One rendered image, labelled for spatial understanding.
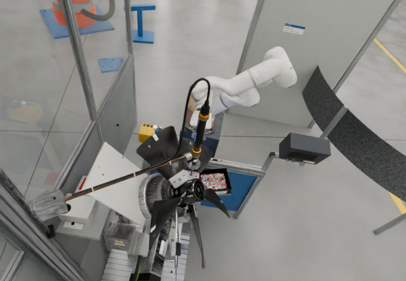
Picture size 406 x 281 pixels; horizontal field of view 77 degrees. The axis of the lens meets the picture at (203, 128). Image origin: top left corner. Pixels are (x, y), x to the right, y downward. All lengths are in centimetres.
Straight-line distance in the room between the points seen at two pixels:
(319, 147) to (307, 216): 136
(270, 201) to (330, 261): 73
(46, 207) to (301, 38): 259
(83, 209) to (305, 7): 244
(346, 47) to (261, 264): 226
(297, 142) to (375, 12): 169
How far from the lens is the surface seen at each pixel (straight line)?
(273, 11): 277
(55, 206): 112
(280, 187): 301
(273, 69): 126
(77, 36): 154
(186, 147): 151
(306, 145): 171
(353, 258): 306
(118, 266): 239
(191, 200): 131
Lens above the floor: 238
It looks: 48 degrees down
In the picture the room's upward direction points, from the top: 13 degrees clockwise
